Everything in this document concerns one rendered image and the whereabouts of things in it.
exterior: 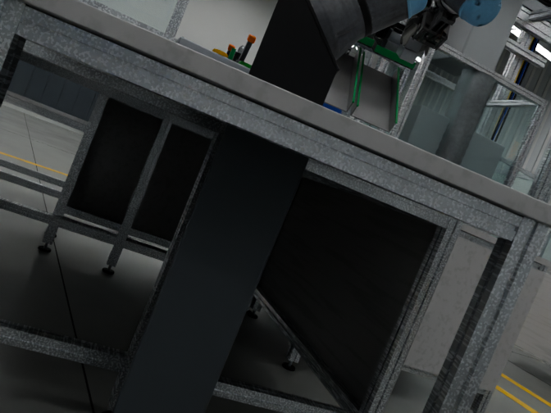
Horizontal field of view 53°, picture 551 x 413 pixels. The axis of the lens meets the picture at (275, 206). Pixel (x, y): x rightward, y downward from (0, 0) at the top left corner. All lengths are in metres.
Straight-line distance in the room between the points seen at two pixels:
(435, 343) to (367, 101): 1.35
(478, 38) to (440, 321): 1.30
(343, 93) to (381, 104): 0.15
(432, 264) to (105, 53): 1.14
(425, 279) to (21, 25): 1.24
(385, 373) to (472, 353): 0.80
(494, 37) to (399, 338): 1.62
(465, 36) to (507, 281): 1.96
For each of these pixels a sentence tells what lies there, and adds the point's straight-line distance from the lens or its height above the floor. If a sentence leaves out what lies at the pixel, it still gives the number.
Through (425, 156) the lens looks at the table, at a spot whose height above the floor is 0.85.
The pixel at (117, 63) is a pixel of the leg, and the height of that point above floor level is 0.80.
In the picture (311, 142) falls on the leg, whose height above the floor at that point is 0.81.
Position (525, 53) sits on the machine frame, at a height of 1.88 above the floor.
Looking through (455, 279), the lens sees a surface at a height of 0.61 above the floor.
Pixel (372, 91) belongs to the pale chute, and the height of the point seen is 1.10.
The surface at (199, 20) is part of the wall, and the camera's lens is 12.69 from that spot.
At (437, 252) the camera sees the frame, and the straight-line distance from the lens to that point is 1.67.
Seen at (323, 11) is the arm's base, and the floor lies 1.04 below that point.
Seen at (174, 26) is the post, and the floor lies 1.04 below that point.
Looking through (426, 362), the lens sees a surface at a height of 0.21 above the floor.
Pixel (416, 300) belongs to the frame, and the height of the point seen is 0.56.
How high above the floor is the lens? 0.74
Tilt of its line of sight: 3 degrees down
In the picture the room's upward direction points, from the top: 22 degrees clockwise
